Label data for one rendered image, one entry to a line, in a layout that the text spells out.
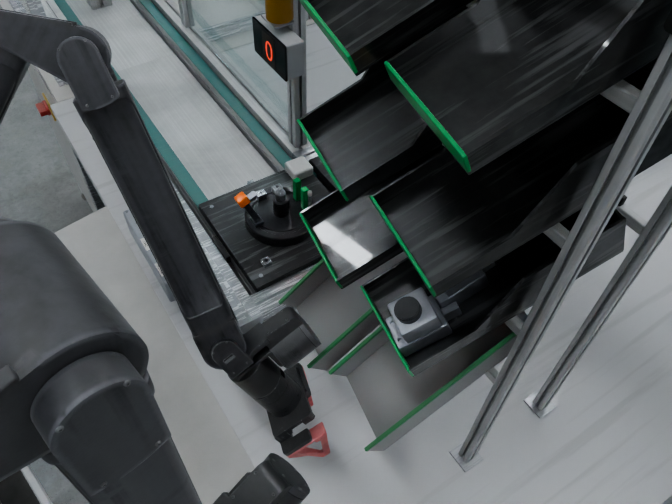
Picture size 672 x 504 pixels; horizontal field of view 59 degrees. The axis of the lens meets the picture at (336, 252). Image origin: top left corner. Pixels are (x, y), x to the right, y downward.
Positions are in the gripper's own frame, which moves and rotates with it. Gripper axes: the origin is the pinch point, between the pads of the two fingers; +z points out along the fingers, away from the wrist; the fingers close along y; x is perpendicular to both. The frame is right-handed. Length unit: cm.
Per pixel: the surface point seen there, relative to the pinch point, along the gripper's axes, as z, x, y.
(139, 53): -35, 1, 110
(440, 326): -21.0, -25.1, -14.8
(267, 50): -35, -27, 51
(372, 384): -4.4, -12.0, -2.7
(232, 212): -17.0, -3.9, 41.2
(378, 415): -2.8, -10.6, -6.7
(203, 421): -4.9, 16.6, 9.8
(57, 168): 5, 76, 202
